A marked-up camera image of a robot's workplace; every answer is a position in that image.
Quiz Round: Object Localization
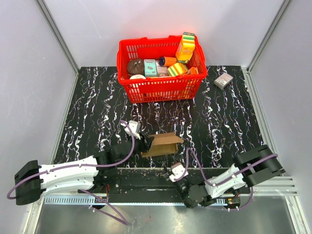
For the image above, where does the brown cardboard box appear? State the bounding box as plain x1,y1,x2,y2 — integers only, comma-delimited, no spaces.
142,132,184,158

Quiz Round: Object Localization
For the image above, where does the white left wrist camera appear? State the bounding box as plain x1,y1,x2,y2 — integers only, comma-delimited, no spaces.
122,120,141,139

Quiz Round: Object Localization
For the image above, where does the red plastic shopping basket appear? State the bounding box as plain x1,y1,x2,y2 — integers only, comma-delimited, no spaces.
117,33,207,103

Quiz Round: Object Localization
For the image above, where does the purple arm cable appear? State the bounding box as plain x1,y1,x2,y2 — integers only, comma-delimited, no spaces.
185,148,278,211
6,119,136,226

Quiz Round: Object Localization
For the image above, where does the white wrapped tissue pack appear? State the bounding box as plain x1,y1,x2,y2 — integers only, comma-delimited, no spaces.
214,73,233,90

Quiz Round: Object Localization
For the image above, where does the yellow green sponge pack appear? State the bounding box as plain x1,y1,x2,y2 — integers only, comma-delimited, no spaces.
167,62,189,77

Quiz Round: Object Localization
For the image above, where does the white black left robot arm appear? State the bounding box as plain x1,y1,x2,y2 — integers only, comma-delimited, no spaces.
7,135,154,206

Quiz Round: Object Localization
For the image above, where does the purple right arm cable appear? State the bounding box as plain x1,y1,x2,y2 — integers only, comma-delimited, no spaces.
185,148,278,211

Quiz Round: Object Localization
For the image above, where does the tall orange sponge box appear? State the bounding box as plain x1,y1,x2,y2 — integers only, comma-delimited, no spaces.
175,32,195,64

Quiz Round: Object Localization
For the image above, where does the teal small carton box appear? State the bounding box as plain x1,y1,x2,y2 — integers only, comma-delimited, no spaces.
143,59,157,77

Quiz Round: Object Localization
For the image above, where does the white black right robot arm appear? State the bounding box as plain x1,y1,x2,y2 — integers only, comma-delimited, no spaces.
167,145,285,211

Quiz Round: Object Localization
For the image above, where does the brown round chocolate cake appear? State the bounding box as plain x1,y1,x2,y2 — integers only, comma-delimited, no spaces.
127,59,145,76

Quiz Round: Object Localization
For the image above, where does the aluminium frame rail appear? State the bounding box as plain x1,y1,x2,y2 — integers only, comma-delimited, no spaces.
33,175,299,205

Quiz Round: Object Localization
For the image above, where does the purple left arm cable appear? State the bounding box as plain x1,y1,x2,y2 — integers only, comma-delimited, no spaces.
6,119,136,226

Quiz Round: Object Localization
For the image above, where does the orange snack packet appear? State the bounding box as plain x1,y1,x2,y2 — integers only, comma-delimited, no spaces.
186,67,198,75

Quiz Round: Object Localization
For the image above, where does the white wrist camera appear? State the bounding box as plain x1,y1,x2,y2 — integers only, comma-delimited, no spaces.
164,162,188,182
122,120,141,139

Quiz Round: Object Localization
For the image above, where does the orange cylindrical can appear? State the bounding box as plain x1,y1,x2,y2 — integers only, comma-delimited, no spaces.
159,57,177,67

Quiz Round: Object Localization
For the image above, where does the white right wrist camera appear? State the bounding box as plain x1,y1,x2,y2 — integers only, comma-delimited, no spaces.
164,162,188,182

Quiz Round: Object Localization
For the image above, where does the pink small food box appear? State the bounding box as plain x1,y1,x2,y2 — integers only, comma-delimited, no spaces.
156,60,169,77

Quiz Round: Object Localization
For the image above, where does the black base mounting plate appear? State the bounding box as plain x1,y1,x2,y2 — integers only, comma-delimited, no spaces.
87,168,227,195

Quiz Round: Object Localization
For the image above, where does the white round lid container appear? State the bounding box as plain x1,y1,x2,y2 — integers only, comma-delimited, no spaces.
130,74,146,80

